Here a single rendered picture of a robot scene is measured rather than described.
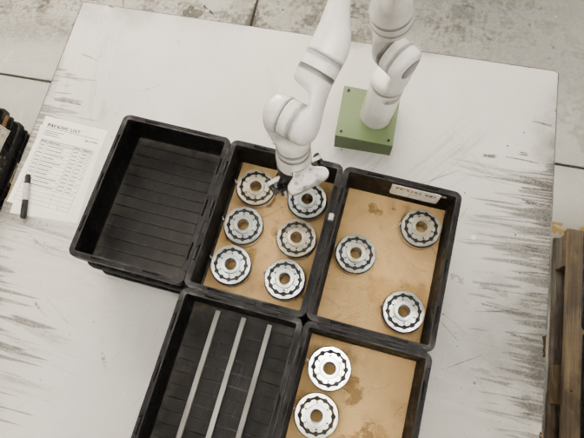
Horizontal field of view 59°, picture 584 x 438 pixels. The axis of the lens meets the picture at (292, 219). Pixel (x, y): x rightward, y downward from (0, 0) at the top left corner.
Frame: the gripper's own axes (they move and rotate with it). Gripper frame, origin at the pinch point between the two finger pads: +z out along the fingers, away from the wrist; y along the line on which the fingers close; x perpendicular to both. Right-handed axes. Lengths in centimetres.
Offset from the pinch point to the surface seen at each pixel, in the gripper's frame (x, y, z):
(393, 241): 20.1, -17.5, 17.2
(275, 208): -3.1, 4.6, 17.2
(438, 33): -71, -118, 100
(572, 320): 68, -79, 86
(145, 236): -13.4, 38.5, 17.5
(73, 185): -44, 53, 30
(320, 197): 1.2, -6.5, 14.0
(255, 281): 11.7, 18.6, 17.3
